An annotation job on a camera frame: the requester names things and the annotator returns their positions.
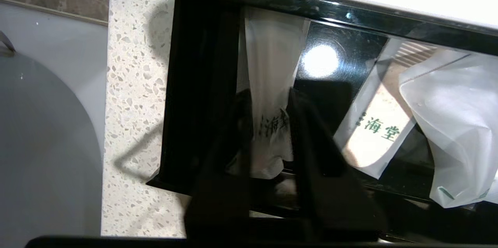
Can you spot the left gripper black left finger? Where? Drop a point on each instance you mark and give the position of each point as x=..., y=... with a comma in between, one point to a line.
x=221, y=193

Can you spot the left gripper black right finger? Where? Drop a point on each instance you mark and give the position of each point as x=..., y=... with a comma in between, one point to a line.
x=330, y=201

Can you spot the green-banded pack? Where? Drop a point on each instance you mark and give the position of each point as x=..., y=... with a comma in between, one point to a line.
x=272, y=65

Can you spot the white wrapped amenity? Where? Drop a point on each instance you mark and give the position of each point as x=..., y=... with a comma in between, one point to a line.
x=459, y=123

